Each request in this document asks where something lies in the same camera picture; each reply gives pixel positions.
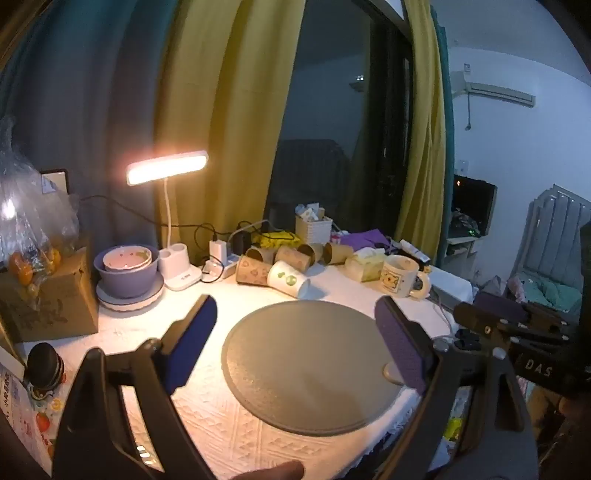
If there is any white ribbed organizer basket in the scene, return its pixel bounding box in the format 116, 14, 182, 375
295, 202, 334, 246

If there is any black round case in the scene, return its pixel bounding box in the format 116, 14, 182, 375
25, 342, 66, 398

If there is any green tissue box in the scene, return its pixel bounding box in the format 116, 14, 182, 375
345, 248, 387, 282

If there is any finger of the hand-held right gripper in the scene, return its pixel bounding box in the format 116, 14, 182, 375
453, 302, 574, 361
475, 291, 579, 326

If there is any black cable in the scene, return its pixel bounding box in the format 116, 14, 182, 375
80, 195, 234, 266

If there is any black monitor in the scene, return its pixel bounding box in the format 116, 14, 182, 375
452, 174, 499, 239

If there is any white air conditioner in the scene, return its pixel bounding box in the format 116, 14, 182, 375
464, 80, 537, 110

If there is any brown patterned paper cup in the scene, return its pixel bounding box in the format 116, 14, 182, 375
235, 255, 273, 287

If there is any cream mug with bear print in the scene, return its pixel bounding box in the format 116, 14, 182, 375
380, 255, 433, 301

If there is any white cup with green dots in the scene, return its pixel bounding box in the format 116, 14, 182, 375
267, 261, 311, 299

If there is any purple bowl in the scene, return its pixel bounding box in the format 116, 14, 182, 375
93, 244, 160, 300

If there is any white textured tablecloth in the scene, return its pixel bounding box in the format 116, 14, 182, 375
18, 264, 474, 480

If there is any black power adapter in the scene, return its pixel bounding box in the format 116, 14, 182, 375
230, 230, 253, 255

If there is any clear plastic bag of oranges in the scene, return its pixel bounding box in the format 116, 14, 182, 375
0, 115, 89, 296

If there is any white plate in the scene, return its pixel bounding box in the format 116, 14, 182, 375
96, 272, 166, 314

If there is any person's left hand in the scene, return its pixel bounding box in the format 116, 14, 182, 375
222, 460, 306, 480

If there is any wide yellow curtain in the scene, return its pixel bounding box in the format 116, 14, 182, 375
154, 0, 306, 260

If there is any narrow yellow curtain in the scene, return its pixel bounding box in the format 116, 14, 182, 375
394, 0, 456, 269

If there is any white power strip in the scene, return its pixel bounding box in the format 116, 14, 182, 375
202, 251, 242, 282

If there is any white tube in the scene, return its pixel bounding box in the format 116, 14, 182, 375
399, 239, 431, 267

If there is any purple cloth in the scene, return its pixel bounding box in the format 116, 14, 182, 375
338, 229, 394, 255

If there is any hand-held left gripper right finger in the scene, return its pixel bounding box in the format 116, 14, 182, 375
374, 296, 539, 480

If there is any white desk lamp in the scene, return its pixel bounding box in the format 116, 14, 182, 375
126, 150, 211, 292

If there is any fruit printed sheet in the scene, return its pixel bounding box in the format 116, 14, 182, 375
0, 359, 66, 472

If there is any brown cardboard box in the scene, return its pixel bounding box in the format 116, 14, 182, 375
0, 246, 100, 343

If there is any pink bowl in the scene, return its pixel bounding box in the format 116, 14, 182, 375
102, 246, 153, 272

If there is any grey padded headboard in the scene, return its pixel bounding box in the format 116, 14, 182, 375
519, 184, 591, 297

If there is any green bedding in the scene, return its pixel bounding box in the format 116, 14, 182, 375
507, 276, 583, 316

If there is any plain brown paper cup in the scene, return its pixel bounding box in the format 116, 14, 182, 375
323, 242, 355, 267
246, 246, 278, 264
298, 243, 325, 267
275, 245, 308, 271

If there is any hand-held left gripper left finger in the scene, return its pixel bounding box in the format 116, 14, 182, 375
53, 294, 218, 480

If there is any grey round mat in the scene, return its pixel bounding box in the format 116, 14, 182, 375
221, 300, 433, 437

